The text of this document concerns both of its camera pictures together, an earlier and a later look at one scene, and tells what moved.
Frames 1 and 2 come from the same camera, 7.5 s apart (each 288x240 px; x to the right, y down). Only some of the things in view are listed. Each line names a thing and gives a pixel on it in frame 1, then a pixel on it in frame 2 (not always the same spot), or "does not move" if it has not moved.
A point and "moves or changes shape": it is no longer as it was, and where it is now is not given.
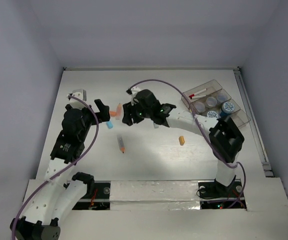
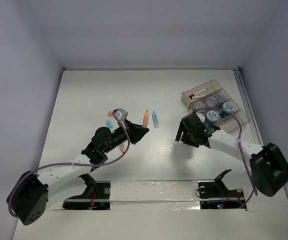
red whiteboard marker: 192,95 does not move
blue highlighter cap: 109,125 does not move
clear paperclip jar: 211,101 does not move
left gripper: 102,116 → 134,132
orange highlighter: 119,110 moves or changes shape
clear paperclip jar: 222,96 does not move
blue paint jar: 228,107 does not move
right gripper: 127,118 → 182,127
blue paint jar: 212,114 does not move
